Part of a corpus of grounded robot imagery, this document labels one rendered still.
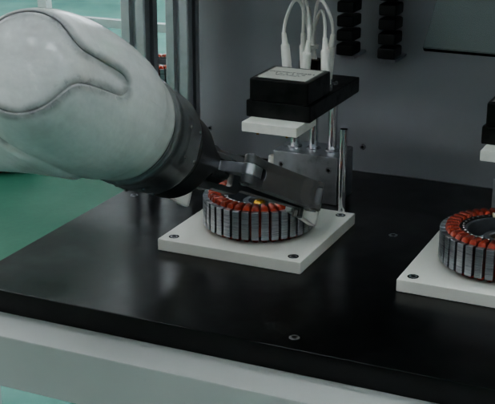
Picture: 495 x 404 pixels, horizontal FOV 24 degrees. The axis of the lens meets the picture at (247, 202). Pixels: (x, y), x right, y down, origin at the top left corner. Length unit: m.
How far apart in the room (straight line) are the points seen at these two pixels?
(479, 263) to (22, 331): 0.40
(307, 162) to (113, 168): 0.46
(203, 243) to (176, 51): 0.33
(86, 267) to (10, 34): 0.38
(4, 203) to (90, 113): 0.59
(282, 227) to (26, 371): 0.28
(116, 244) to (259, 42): 0.36
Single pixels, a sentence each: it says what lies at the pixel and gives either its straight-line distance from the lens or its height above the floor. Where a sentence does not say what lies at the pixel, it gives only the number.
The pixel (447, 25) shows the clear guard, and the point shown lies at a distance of 0.90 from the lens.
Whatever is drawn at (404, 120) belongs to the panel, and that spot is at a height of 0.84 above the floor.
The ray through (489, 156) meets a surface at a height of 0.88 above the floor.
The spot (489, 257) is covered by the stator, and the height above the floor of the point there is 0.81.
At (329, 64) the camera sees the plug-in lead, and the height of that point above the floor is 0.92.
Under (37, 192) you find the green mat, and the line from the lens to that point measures 1.39.
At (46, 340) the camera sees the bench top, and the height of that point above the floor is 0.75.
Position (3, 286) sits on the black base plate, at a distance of 1.08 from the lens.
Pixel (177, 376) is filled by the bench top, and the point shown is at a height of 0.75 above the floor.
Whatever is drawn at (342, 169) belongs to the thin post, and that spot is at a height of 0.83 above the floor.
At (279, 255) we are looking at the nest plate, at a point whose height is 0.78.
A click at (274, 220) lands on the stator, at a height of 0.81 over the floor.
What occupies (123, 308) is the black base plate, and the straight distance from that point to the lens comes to 1.02.
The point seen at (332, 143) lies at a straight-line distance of 1.27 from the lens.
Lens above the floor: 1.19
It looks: 19 degrees down
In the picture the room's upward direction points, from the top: straight up
